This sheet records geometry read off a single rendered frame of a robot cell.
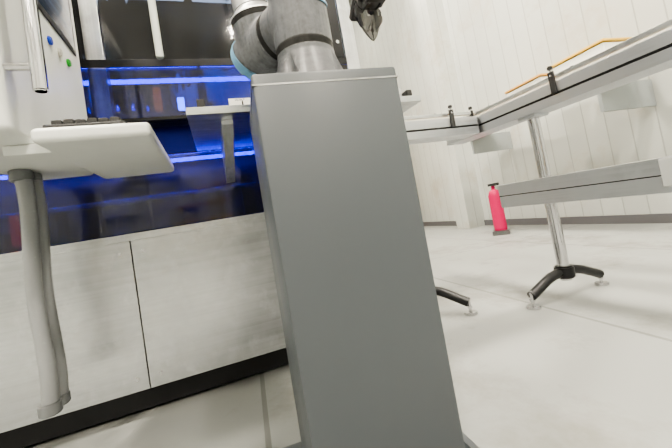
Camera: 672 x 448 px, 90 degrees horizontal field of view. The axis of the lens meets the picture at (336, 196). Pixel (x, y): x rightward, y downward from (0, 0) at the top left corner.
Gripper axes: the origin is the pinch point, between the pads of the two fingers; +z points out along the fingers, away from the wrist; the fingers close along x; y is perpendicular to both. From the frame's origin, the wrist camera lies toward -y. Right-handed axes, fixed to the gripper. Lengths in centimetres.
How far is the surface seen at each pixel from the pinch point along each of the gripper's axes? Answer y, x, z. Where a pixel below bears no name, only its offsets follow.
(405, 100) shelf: 4.6, 5.2, 23.1
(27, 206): -11, -100, 39
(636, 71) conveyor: 25, 82, 25
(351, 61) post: -35.4, 8.5, -9.4
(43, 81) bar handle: 18, -83, 20
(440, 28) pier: -306, 296, -191
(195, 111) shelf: 5, -57, 23
